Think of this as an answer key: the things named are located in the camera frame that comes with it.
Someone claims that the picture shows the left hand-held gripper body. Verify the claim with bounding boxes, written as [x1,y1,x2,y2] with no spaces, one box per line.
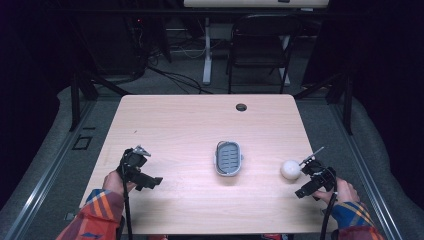
[116,148,164,192]

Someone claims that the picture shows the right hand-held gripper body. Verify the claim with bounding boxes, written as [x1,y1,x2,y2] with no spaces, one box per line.
[294,158,338,201]

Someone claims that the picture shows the white round ball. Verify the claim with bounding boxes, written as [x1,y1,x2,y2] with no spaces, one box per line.
[280,159,302,181]

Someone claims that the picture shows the grey oval soap dish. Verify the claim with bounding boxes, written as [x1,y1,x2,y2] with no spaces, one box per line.
[213,140,244,178]

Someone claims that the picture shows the person's left hand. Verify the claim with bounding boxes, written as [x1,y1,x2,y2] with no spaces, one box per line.
[102,170,138,198]

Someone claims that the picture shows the person's right hand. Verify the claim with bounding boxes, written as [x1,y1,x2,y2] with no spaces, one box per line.
[312,176,361,205]

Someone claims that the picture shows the black metal stand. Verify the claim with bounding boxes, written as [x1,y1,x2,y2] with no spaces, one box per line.
[292,70,355,136]
[68,64,133,133]

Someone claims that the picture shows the black folding chair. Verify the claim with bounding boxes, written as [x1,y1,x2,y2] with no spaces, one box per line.
[226,13,304,95]

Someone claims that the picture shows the white desk with legs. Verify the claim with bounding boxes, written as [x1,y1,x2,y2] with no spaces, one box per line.
[182,0,330,87]

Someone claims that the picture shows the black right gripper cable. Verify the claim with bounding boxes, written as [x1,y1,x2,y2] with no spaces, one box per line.
[319,168,338,240]

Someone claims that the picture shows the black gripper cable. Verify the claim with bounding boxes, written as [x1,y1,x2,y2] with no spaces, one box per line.
[120,162,134,240]
[319,168,338,240]

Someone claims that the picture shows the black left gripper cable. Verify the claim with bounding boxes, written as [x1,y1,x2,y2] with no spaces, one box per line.
[120,162,134,240]

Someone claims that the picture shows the black floor cables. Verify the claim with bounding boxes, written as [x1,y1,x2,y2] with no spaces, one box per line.
[138,19,214,95]

